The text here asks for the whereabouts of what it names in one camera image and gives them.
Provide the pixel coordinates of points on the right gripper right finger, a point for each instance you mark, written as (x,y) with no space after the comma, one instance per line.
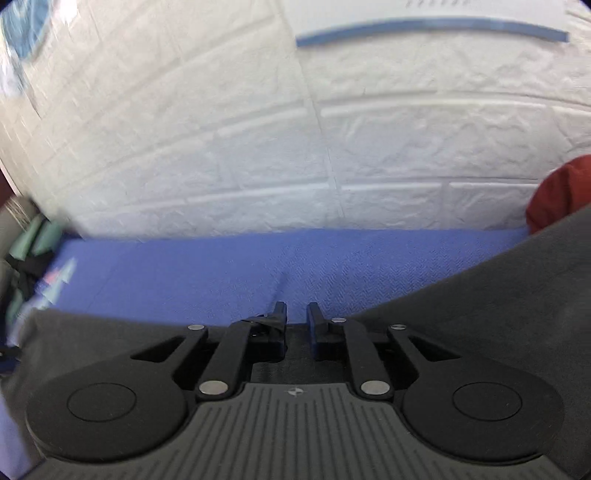
(347,342)

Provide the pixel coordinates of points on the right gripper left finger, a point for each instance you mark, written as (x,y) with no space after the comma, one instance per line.
(257,339)

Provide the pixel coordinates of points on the bedding advertisement poster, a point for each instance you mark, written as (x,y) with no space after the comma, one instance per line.
(315,22)

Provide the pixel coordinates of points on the red garment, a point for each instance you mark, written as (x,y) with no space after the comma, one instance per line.
(564,192)

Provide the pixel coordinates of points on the blue printed bed sheet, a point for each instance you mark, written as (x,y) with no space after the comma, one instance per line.
(222,279)

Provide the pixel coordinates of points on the green folded garment black trim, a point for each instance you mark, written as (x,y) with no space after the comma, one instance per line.
(29,259)

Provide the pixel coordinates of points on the dark grey pants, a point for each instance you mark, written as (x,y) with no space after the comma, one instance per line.
(490,371)

